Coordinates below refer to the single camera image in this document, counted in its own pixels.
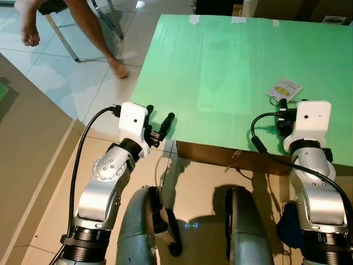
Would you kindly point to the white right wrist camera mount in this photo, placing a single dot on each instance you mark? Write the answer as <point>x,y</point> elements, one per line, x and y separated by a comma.
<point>311,121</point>

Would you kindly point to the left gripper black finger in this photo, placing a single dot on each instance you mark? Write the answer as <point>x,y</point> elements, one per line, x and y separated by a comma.
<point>150,110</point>
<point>167,125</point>

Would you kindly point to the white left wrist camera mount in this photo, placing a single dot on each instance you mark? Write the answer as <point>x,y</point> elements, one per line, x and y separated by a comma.
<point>132,124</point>

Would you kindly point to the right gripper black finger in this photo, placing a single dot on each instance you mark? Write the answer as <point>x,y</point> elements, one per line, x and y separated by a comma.
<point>283,104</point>

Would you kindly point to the brown cardboard table base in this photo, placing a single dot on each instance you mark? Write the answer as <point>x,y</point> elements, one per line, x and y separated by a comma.
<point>220,157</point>

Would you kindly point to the black box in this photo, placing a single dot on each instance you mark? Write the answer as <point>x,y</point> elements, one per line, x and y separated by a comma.
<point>218,6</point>

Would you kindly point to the dark blue object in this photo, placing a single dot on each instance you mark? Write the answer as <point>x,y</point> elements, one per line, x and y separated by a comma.
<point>288,226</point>

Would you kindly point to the grey left robot leg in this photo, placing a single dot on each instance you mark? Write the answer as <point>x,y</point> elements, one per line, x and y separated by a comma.
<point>140,232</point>

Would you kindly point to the grey robot leg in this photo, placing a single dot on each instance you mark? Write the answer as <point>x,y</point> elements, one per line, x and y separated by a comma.
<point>248,232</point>
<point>140,232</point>

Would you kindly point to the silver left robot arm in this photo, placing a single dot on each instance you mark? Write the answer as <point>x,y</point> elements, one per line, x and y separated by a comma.
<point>105,193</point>

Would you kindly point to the grey right robot leg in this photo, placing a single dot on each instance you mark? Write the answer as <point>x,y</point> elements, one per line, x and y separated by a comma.
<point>248,232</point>

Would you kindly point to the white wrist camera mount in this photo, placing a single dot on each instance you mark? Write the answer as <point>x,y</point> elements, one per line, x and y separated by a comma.
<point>132,124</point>
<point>311,121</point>

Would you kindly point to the white tape piece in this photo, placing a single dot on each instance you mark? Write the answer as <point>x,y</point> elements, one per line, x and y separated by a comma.
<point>238,20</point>
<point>193,20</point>
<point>276,23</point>

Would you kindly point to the cardboard box with label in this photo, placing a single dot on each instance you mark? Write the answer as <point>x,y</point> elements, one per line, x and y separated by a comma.
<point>298,8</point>

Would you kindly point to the metal frame chair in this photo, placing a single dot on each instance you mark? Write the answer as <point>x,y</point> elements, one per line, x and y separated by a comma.
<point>60,36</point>

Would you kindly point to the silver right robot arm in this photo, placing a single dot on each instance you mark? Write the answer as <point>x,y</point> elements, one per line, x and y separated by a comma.
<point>320,204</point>

